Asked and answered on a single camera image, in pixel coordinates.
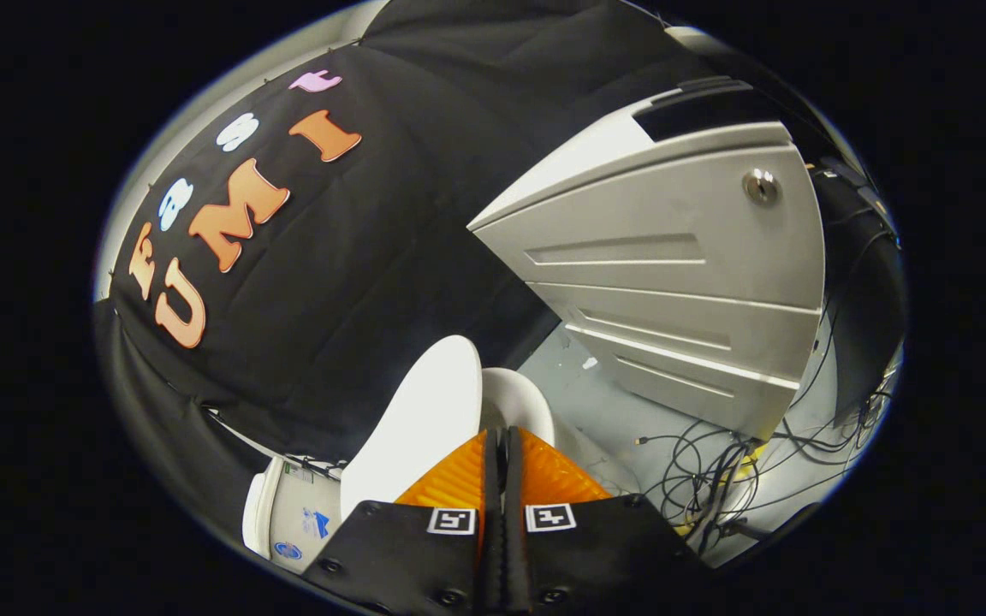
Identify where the white drawer cabinet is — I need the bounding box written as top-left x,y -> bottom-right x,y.
467,77 -> 828,440

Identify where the dark panel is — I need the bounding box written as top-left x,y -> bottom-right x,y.
808,157 -> 906,426

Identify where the black backdrop cloth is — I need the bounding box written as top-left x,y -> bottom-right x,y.
95,0 -> 716,548

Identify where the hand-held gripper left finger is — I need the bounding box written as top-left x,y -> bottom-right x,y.
300,428 -> 508,616

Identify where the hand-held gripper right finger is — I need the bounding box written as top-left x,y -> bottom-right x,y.
506,426 -> 714,616

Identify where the tangle of black cables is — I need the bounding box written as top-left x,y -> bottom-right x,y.
634,282 -> 896,559

